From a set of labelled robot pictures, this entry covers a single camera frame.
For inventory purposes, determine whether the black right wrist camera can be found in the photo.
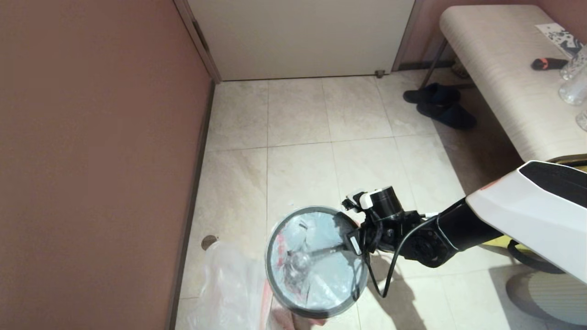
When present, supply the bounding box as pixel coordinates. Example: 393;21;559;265
344;192;374;212

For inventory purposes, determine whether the beige ribbed round stool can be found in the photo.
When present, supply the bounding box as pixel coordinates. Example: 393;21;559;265
506;270;587;326

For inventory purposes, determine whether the white door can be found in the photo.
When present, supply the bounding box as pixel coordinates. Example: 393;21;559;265
187;0;415;82

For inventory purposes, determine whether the beige wood-grain table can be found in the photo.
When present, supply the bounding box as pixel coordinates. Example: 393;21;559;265
420;5;587;162

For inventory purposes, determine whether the dark blue slipper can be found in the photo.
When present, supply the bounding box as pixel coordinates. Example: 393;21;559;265
416;101;477;130
403;83;461;105

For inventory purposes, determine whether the black-and-white printed paper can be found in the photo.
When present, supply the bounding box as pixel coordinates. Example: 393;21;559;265
536;22;585;58

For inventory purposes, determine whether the yellow fabric bag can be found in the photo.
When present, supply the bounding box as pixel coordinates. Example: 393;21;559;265
479;155;587;250

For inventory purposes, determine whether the clear crumpled plastic bottle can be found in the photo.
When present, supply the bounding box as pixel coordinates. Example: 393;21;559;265
284;247;318;276

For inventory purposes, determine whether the grey bin retaining ring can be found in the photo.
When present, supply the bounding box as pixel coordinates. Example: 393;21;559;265
265;206;370;319

